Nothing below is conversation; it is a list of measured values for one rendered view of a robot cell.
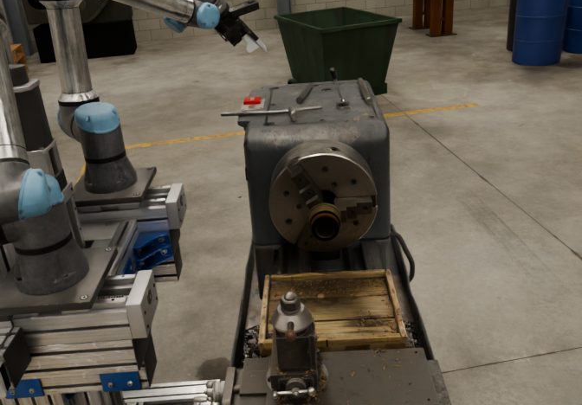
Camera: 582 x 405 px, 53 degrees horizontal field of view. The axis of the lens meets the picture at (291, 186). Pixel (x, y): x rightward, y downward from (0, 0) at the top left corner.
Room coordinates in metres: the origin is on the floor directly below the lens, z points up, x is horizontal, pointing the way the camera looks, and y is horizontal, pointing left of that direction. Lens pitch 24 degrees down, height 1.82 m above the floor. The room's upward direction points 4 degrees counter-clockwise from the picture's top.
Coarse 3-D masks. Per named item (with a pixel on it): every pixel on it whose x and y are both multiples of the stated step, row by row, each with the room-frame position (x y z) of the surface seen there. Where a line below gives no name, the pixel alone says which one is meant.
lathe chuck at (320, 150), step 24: (312, 144) 1.58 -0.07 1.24; (312, 168) 1.49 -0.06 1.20; (336, 168) 1.49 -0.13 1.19; (360, 168) 1.49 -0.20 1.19; (288, 192) 1.50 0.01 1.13; (336, 192) 1.49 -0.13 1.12; (360, 192) 1.49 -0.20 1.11; (288, 216) 1.50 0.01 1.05; (360, 216) 1.49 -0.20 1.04; (288, 240) 1.50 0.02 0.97; (336, 240) 1.49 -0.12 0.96
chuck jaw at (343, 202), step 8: (336, 200) 1.47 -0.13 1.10; (344, 200) 1.47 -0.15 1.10; (352, 200) 1.46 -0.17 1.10; (360, 200) 1.46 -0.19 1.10; (368, 200) 1.46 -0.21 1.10; (344, 208) 1.42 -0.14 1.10; (352, 208) 1.43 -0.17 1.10; (360, 208) 1.45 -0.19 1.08; (368, 208) 1.44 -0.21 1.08; (344, 216) 1.41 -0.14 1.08; (352, 216) 1.43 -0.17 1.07
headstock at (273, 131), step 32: (256, 96) 2.07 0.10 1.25; (288, 96) 2.04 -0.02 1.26; (320, 96) 2.01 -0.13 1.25; (352, 96) 1.98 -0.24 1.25; (256, 128) 1.71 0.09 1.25; (288, 128) 1.69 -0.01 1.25; (320, 128) 1.68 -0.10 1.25; (352, 128) 1.67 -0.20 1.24; (384, 128) 1.66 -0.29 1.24; (256, 160) 1.65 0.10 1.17; (384, 160) 1.64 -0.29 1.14; (256, 192) 1.65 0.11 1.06; (384, 192) 1.64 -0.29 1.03; (256, 224) 1.66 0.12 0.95; (384, 224) 1.64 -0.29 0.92
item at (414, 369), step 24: (264, 360) 0.99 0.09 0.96; (336, 360) 0.97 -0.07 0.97; (360, 360) 0.96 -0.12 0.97; (384, 360) 0.95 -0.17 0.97; (408, 360) 0.95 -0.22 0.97; (240, 384) 0.94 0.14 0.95; (264, 384) 0.91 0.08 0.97; (336, 384) 0.89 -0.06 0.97; (360, 384) 0.89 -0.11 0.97; (384, 384) 0.88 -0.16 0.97; (408, 384) 0.88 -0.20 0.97; (432, 384) 0.87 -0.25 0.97
